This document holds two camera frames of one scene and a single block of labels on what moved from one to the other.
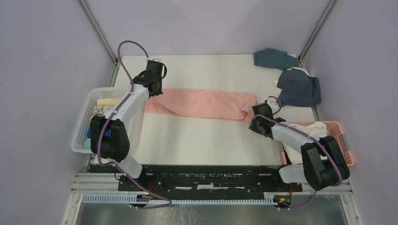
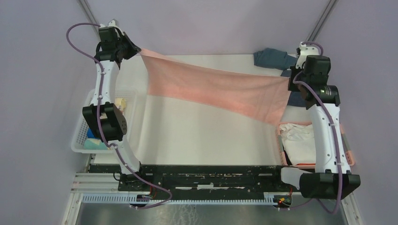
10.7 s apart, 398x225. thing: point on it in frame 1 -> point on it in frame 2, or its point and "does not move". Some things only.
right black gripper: (253, 126) -> (292, 86)
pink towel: (208, 103) -> (262, 97)
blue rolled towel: (88, 133) does not move
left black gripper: (159, 91) -> (133, 49)
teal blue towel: (274, 59) does not move
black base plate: (202, 178) does not move
